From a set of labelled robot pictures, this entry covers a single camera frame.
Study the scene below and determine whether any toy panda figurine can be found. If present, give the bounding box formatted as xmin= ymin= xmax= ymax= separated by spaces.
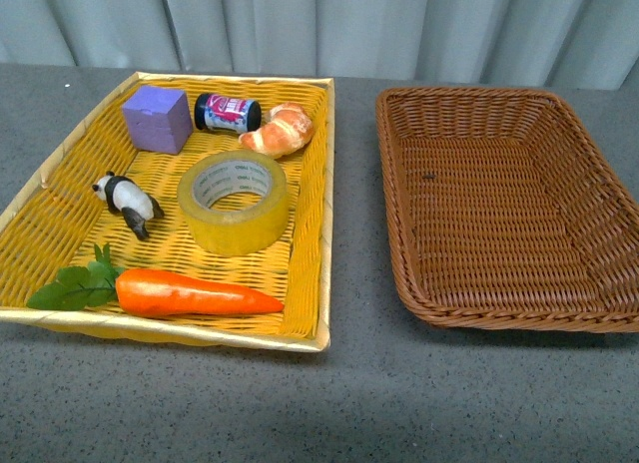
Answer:
xmin=92 ymin=171 xmax=165 ymax=241

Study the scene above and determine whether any brown wicker basket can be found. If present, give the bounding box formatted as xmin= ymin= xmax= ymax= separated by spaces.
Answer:
xmin=376 ymin=87 xmax=638 ymax=333

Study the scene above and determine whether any yellow packing tape roll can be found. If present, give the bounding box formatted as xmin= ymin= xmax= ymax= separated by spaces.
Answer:
xmin=177 ymin=150 xmax=289 ymax=256

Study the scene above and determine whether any small dark labelled jar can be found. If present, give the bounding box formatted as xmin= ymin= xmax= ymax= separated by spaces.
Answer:
xmin=194 ymin=93 xmax=262 ymax=134

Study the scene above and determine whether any grey curtain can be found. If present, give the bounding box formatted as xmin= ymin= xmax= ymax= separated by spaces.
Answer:
xmin=1 ymin=0 xmax=638 ymax=90

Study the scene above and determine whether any purple foam cube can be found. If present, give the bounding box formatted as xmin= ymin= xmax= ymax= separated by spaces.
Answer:
xmin=121 ymin=85 xmax=193 ymax=155

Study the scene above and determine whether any toy orange carrot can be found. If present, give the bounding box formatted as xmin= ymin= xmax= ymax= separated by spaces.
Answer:
xmin=26 ymin=244 xmax=284 ymax=318

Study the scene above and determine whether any yellow woven basket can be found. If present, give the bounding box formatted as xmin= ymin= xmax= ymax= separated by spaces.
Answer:
xmin=1 ymin=72 xmax=335 ymax=352

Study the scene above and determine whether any toy croissant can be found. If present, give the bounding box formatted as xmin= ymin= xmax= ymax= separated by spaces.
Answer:
xmin=239 ymin=102 xmax=315 ymax=159

